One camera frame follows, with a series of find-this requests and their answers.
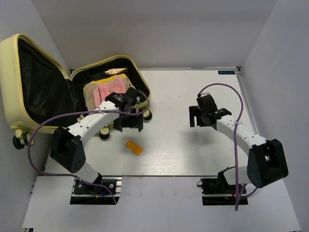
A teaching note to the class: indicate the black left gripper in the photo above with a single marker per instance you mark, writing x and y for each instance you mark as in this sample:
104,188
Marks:
137,122

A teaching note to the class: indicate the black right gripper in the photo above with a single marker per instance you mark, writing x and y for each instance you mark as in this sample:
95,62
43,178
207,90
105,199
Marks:
194,111

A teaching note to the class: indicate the pink towel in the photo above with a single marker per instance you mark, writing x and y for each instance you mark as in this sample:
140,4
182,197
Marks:
117,84

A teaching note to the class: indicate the beige garment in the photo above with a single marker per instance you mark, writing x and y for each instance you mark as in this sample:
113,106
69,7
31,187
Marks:
92,96

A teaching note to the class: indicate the beige cosmetic tube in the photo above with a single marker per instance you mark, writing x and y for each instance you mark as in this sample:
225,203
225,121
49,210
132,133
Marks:
115,71

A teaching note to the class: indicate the yellow suitcase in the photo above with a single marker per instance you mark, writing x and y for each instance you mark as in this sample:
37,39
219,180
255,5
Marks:
35,87

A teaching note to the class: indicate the yellow garment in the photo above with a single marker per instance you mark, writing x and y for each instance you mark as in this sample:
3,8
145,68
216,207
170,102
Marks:
97,91

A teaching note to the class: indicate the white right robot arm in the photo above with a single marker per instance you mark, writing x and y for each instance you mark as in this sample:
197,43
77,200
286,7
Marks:
266,159

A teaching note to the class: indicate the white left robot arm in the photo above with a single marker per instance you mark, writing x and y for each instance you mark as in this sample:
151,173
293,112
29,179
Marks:
68,143

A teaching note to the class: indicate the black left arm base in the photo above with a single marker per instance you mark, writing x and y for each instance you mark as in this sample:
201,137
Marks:
83,194

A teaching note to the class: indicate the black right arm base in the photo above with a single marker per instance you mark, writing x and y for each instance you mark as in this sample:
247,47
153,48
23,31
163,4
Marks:
215,193

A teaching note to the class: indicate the orange cosmetic tube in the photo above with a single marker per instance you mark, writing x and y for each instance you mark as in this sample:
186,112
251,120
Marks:
136,149

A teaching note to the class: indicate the blue table label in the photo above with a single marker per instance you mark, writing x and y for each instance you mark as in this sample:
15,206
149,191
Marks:
226,72

